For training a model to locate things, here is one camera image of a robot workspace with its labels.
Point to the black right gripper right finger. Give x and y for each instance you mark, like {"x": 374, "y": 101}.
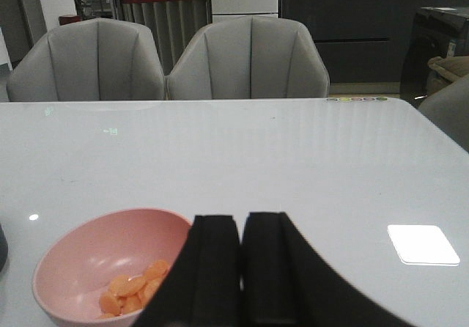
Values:
{"x": 287, "y": 283}

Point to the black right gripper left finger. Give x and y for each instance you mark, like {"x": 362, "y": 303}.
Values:
{"x": 203, "y": 285}

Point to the orange ham slices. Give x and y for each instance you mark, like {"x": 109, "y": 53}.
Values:
{"x": 127, "y": 294}

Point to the pink bowl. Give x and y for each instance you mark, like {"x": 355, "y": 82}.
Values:
{"x": 77, "y": 269}

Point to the right grey chair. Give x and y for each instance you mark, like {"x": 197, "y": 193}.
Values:
{"x": 251, "y": 57}

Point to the grey side chair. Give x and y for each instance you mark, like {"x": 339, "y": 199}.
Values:
{"x": 448, "y": 109}

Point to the left grey chair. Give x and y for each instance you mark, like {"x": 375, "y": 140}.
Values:
{"x": 98, "y": 59}

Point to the dark grey kitchen counter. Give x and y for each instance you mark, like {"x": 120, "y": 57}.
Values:
{"x": 361, "y": 41}

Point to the grey curtain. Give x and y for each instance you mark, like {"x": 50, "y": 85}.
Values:
{"x": 172, "y": 24}

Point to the red bin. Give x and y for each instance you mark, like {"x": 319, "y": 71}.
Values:
{"x": 66, "y": 19}

